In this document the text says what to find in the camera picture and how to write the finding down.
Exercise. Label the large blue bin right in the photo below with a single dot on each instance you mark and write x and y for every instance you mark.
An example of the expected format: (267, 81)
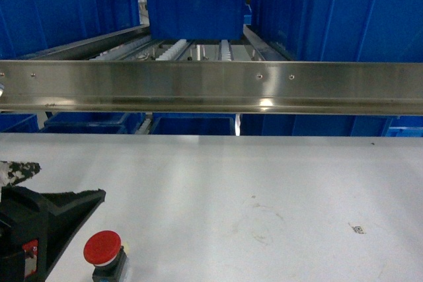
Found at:
(342, 30)

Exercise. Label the red mushroom push button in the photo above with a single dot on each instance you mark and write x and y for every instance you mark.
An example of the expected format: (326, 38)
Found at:
(105, 251)

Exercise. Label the large blue bin left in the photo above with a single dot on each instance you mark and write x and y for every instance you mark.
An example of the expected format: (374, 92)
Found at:
(30, 26)

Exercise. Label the large blue bin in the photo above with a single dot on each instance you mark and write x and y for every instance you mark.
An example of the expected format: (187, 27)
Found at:
(342, 30)
(30, 26)

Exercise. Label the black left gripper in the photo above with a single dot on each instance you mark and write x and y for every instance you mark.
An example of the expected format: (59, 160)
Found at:
(37, 228)

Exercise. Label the blue bin center shelf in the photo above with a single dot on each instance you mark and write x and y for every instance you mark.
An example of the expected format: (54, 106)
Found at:
(196, 19)

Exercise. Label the steel shelf front rail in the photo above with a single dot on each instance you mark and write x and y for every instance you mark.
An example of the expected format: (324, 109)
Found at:
(275, 87)

